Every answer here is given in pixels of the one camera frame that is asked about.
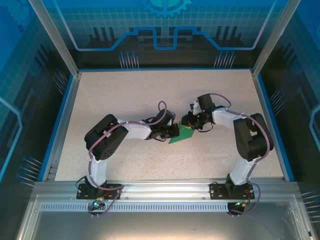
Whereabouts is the green paper sheet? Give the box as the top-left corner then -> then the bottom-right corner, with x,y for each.
168,121 -> 197,145

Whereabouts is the metal tray panel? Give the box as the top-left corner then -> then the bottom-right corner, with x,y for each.
15,194 -> 316,240

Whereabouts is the blue side strip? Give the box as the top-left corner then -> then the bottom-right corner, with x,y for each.
36,74 -> 76,182

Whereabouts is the aluminium mounting rail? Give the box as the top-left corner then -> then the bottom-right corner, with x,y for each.
32,177 -> 301,201

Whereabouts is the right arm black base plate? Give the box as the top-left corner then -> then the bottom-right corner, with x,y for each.
209,182 -> 254,201

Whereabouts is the slotted cable duct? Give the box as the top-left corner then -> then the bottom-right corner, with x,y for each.
39,202 -> 294,213

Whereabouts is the right arm cable connector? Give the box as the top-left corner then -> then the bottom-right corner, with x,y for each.
233,199 -> 252,208

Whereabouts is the arm cable connector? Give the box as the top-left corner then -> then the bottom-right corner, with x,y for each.
87,197 -> 106,211
233,199 -> 252,208

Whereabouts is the aluminium side rail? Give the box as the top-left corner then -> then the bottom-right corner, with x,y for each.
41,72 -> 82,183

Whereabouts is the left arm cable connector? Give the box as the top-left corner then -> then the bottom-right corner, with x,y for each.
87,197 -> 106,211

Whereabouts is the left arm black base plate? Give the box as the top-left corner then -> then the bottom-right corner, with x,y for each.
76,183 -> 123,201

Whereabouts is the aluminium frame post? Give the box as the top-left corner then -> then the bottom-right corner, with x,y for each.
26,0 -> 82,77
250,0 -> 302,77

